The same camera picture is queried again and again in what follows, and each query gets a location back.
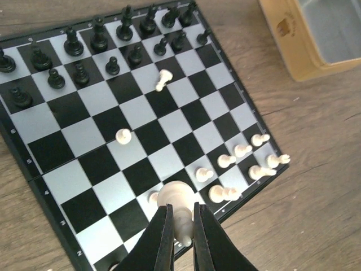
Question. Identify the yellow metal tin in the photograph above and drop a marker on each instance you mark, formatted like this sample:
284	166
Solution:
315	38

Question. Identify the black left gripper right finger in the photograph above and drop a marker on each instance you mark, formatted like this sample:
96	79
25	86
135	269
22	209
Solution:
213	249

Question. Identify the white pawn mid board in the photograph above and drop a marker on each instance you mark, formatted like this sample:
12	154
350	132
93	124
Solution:
123	136

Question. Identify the white king e1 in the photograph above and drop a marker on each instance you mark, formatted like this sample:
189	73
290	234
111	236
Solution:
218	193

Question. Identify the white queen d1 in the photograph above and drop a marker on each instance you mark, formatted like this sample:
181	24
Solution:
182	198

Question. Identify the white pawn e2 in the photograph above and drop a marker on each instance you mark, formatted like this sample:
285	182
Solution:
225	161

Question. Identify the white pawn c2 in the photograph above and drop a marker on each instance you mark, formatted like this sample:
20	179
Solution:
152	199

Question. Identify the white rook h1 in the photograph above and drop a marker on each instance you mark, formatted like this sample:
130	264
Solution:
274	161

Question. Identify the white pawn d2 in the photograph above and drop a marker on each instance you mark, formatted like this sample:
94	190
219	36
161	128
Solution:
204	174

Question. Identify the row of black chess pieces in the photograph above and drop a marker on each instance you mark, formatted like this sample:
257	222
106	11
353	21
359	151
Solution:
111	72

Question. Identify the black and silver chessboard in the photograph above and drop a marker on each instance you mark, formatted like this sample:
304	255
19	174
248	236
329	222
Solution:
94	191

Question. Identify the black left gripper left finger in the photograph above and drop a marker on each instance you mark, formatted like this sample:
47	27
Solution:
155	248

